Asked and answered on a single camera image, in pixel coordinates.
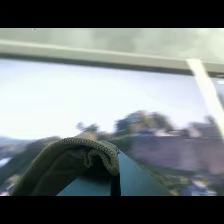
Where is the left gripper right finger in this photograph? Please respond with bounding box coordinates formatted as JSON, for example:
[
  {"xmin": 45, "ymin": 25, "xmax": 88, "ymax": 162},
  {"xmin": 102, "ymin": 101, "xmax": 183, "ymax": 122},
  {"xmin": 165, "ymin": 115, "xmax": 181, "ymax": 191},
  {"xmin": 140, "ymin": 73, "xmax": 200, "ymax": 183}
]
[{"xmin": 118, "ymin": 149, "xmax": 172, "ymax": 197}]

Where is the silver frame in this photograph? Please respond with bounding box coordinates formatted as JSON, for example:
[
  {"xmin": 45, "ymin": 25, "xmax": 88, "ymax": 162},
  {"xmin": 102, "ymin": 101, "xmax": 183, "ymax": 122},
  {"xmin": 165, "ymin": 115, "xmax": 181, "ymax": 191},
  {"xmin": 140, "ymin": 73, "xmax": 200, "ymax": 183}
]
[{"xmin": 0, "ymin": 39, "xmax": 224, "ymax": 75}]

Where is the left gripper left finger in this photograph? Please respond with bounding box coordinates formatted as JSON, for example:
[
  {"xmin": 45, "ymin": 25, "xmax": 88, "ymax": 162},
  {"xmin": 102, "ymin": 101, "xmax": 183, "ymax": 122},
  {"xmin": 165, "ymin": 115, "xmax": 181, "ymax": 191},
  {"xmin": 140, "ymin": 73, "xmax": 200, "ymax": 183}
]
[{"xmin": 56, "ymin": 176, "xmax": 113, "ymax": 197}]

